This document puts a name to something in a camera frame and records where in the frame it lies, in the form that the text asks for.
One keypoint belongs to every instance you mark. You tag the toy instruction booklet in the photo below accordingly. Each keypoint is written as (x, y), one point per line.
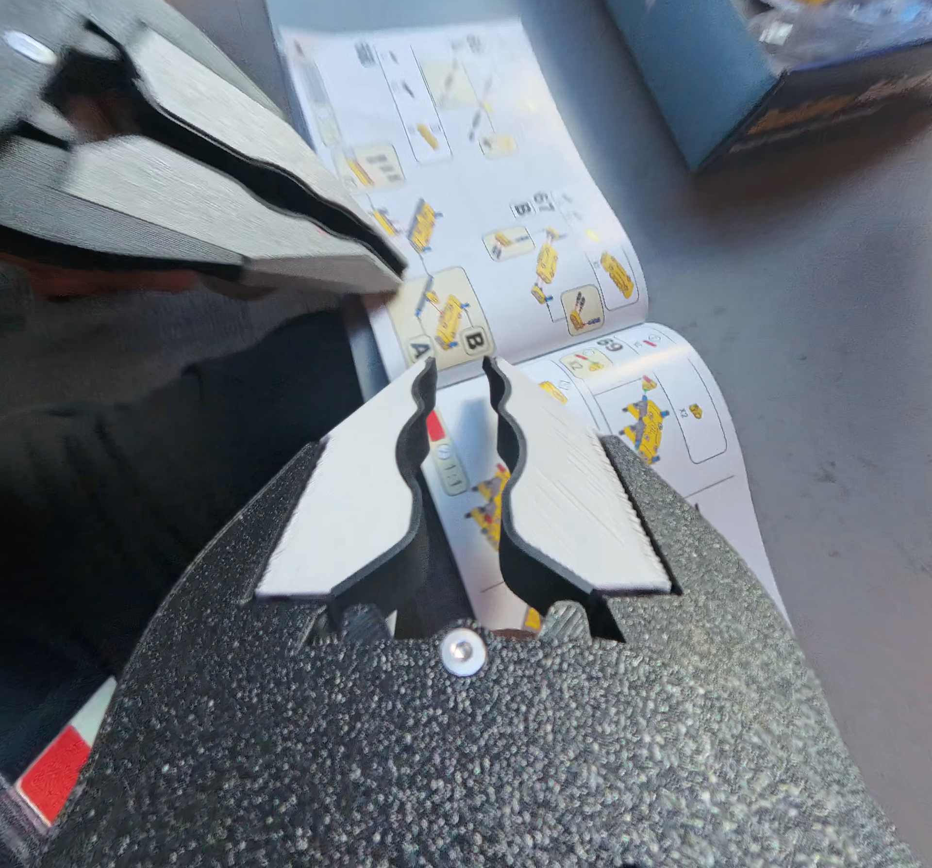
(510, 155)

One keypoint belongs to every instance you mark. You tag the person's torso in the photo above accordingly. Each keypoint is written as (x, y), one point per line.
(145, 446)

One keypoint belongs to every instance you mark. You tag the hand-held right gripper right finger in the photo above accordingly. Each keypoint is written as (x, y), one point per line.
(582, 504)

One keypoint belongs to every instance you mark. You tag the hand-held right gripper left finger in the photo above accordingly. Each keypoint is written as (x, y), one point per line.
(349, 504)

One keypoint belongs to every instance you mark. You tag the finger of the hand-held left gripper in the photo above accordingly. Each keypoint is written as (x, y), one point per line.
(182, 206)
(240, 118)

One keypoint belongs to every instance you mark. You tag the blue cardboard toy box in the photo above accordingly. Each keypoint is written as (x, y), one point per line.
(692, 45)

